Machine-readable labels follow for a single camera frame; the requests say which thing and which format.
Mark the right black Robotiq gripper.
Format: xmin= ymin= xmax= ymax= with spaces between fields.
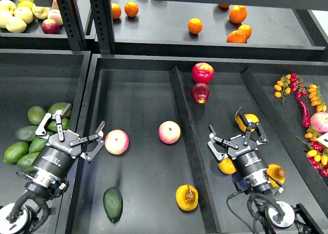
xmin=207 ymin=112 xmax=268 ymax=179

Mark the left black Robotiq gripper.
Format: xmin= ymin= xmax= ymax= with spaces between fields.
xmin=32 ymin=103 xmax=105 ymax=179

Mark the yellow pear with stem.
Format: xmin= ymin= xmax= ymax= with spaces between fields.
xmin=175 ymin=184 xmax=198 ymax=211

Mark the dark green avocado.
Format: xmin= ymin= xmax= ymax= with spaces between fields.
xmin=102 ymin=187 xmax=123 ymax=222

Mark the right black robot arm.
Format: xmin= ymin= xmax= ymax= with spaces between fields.
xmin=208 ymin=113 xmax=322 ymax=233

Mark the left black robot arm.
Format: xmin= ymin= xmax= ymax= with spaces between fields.
xmin=1 ymin=103 xmax=105 ymax=233

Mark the yellow pear left pile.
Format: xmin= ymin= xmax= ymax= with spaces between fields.
xmin=218 ymin=158 xmax=236 ymax=174

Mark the green avocado centre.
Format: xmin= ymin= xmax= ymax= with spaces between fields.
xmin=28 ymin=137 xmax=47 ymax=153

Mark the yellow pear upper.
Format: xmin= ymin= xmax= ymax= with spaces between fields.
xmin=235 ymin=107 xmax=259 ymax=132

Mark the green avocado top right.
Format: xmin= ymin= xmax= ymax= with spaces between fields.
xmin=48 ymin=102 xmax=72 ymax=119

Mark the green avocado middle left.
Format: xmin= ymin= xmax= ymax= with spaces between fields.
xmin=15 ymin=125 xmax=37 ymax=142

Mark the green avocado top left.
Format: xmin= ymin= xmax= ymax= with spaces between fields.
xmin=28 ymin=106 xmax=47 ymax=126

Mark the yellow pear brown end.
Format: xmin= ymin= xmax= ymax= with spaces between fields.
xmin=266 ymin=164 xmax=285 ymax=188

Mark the green avocado lower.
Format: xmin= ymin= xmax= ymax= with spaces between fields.
xmin=17 ymin=152 xmax=39 ymax=172

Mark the green avocado far left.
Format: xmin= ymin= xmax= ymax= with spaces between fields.
xmin=4 ymin=141 xmax=29 ymax=164

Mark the pink apple left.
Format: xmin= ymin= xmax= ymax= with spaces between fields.
xmin=105 ymin=129 xmax=129 ymax=155

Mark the pink apple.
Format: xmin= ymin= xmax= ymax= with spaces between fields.
xmin=105 ymin=129 xmax=129 ymax=155
xmin=158 ymin=121 xmax=181 ymax=144

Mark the dark red apple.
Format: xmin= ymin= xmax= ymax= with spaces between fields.
xmin=191 ymin=83 xmax=210 ymax=104

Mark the red chili pepper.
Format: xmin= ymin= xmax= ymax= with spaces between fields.
xmin=296 ymin=92 xmax=311 ymax=128

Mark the pink apple centre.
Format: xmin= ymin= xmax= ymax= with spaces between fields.
xmin=158 ymin=121 xmax=181 ymax=144

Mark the mixed cherry tomatoes lower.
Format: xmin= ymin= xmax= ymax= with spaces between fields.
xmin=297 ymin=126 xmax=327 ymax=178

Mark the cherry tomato vine left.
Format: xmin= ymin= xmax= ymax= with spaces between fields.
xmin=274 ymin=73 xmax=307 ymax=105

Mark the white price label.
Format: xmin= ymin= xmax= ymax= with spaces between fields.
xmin=317 ymin=132 xmax=328 ymax=147

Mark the pink apple right edge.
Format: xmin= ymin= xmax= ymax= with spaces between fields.
xmin=310 ymin=112 xmax=327 ymax=133

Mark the bright red apple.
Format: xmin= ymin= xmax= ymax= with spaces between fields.
xmin=192 ymin=62 xmax=214 ymax=84

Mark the yellow cherry tomato vine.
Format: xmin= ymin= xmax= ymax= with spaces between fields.
xmin=307 ymin=84 xmax=327 ymax=112

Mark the orange fruit front right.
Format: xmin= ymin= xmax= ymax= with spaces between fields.
xmin=226 ymin=30 xmax=247 ymax=43

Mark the red apple upper shelf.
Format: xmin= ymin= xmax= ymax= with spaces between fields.
xmin=42 ymin=18 xmax=60 ymax=34

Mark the orange fruit right small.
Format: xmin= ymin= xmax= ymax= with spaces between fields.
xmin=238 ymin=24 xmax=252 ymax=40

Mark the pale yellow apple front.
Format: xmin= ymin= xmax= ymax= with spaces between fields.
xmin=5 ymin=16 xmax=27 ymax=33

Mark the pale yellow apple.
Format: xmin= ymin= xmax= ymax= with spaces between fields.
xmin=14 ymin=7 xmax=34 ymax=24
xmin=5 ymin=16 xmax=27 ymax=33

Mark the peach pink apple shelf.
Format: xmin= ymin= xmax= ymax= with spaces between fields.
xmin=48 ymin=9 xmax=63 ymax=26

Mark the orange fruit centre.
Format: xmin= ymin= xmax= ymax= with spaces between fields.
xmin=188 ymin=18 xmax=203 ymax=34

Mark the pale yellow apple stem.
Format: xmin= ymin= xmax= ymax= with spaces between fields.
xmin=32 ymin=4 xmax=50 ymax=20

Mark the large orange fruit top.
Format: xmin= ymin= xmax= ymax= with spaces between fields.
xmin=229 ymin=5 xmax=248 ymax=24

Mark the pale yellow apple middle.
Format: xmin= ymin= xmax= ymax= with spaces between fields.
xmin=14 ymin=7 xmax=34 ymax=24

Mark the orange fruit far left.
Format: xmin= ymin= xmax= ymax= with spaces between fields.
xmin=111 ymin=3 xmax=121 ymax=20

